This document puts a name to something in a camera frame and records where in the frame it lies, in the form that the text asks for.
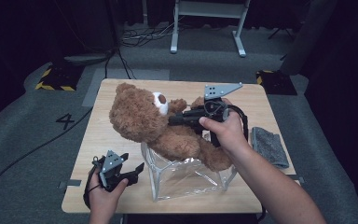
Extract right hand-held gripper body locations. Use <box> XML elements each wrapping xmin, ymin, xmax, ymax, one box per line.
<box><xmin>191</xmin><ymin>81</ymin><xmax>244</xmax><ymax>148</ymax></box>

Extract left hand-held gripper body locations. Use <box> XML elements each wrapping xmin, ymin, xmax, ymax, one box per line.
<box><xmin>91</xmin><ymin>149</ymin><xmax>138</xmax><ymax>193</ymax></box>

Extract brown teddy bear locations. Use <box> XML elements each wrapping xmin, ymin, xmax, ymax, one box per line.
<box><xmin>108</xmin><ymin>81</ymin><xmax>235</xmax><ymax>173</ymax></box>

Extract clear plastic storage box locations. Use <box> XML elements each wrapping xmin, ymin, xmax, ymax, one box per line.
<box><xmin>140</xmin><ymin>141</ymin><xmax>239</xmax><ymax>203</ymax></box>

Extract grey towel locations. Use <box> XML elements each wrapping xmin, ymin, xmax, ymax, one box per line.
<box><xmin>250</xmin><ymin>126</ymin><xmax>290</xmax><ymax>170</ymax></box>

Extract person's right hand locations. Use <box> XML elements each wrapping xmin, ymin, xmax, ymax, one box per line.
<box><xmin>198</xmin><ymin>98</ymin><xmax>247</xmax><ymax>157</ymax></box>

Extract person's left hand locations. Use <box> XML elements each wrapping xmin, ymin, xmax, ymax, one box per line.
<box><xmin>88</xmin><ymin>173</ymin><xmax>130</xmax><ymax>219</ymax></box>

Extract grey tape strip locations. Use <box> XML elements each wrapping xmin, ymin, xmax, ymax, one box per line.
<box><xmin>287</xmin><ymin>175</ymin><xmax>306</xmax><ymax>185</ymax></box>
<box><xmin>58</xmin><ymin>178</ymin><xmax>83</xmax><ymax>190</ymax></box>

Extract black yellow striped base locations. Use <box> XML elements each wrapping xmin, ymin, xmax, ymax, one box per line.
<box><xmin>34</xmin><ymin>61</ymin><xmax>86</xmax><ymax>92</ymax></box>
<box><xmin>255</xmin><ymin>69</ymin><xmax>298</xmax><ymax>96</ymax></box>

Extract black tripod legs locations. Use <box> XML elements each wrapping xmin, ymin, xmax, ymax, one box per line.
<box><xmin>266</xmin><ymin>27</ymin><xmax>296</xmax><ymax>41</ymax></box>

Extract grey flat stand base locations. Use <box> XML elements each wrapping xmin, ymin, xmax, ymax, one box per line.
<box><xmin>62</xmin><ymin>51</ymin><xmax>117</xmax><ymax>67</ymax></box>

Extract dark grey column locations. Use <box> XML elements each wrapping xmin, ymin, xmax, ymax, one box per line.
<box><xmin>279</xmin><ymin>0</ymin><xmax>339</xmax><ymax>77</ymax></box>

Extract black right gripper strap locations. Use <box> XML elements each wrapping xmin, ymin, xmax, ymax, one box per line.
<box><xmin>227</xmin><ymin>104</ymin><xmax>250</xmax><ymax>144</ymax></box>

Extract black gripper strap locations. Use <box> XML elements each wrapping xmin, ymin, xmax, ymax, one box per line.
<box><xmin>82</xmin><ymin>156</ymin><xmax>103</xmax><ymax>210</ymax></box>
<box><xmin>227</xmin><ymin>104</ymin><xmax>250</xmax><ymax>144</ymax></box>

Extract black left gripper strap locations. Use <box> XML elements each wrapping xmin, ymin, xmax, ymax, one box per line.
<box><xmin>82</xmin><ymin>156</ymin><xmax>103</xmax><ymax>210</ymax></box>

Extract long black floor cable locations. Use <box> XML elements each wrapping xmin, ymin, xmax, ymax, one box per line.
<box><xmin>0</xmin><ymin>106</ymin><xmax>94</xmax><ymax>205</ymax></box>

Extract tangled cable bundle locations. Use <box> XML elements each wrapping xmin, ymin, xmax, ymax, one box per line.
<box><xmin>120</xmin><ymin>21</ymin><xmax>185</xmax><ymax>49</ymax></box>

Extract white metal desk frame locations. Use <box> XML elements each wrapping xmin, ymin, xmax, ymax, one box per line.
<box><xmin>170</xmin><ymin>0</ymin><xmax>253</xmax><ymax>59</ymax></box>

